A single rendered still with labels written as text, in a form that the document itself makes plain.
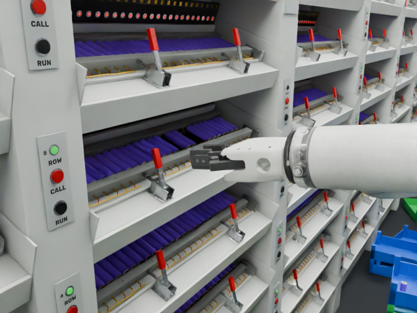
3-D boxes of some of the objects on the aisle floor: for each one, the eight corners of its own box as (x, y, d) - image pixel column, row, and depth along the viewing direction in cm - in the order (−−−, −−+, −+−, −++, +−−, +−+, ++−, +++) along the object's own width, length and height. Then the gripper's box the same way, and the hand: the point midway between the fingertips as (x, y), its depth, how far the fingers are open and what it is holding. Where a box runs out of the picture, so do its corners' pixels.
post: (275, 413, 143) (313, -245, 91) (262, 434, 136) (296, -269, 83) (224, 386, 154) (233, -216, 102) (210, 404, 146) (211, -236, 94)
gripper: (322, 120, 64) (222, 125, 75) (275, 143, 51) (162, 144, 62) (326, 168, 66) (227, 166, 76) (281, 202, 53) (169, 193, 63)
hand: (208, 156), depth 68 cm, fingers open, 3 cm apart
